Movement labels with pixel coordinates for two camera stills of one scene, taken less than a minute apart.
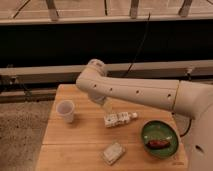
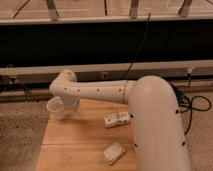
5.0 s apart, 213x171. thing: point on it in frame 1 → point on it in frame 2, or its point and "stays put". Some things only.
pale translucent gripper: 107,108 → 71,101
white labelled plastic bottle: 118,118 stays put
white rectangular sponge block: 113,153 stays put
